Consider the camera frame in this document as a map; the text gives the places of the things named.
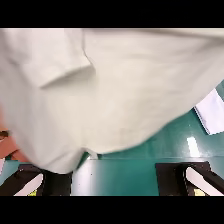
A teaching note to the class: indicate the white T-shirt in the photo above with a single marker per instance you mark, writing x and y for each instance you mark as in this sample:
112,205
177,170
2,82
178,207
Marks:
110,90

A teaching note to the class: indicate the white folded garment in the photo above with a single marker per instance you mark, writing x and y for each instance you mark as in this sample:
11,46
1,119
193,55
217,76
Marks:
212,115

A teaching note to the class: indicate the orange garment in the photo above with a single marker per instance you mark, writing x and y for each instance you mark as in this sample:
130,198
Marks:
10,146

